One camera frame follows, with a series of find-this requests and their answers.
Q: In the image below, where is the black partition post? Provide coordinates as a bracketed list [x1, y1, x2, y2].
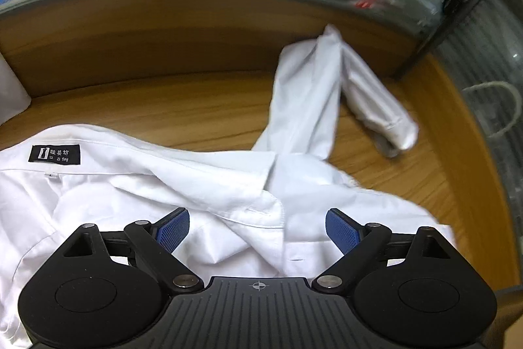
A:
[392, 0, 487, 80]

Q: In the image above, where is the white dress shirt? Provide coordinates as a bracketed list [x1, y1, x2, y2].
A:
[0, 24, 456, 349]
[0, 54, 32, 127]

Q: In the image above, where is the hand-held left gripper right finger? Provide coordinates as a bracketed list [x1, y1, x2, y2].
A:
[311, 209, 460, 294]

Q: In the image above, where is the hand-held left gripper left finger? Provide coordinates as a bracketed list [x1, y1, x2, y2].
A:
[53, 208, 205, 294]

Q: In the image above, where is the black binder clip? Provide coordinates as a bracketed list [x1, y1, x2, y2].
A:
[443, 0, 475, 16]

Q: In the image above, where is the white rope loop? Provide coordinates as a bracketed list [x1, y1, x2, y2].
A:
[462, 81, 523, 137]

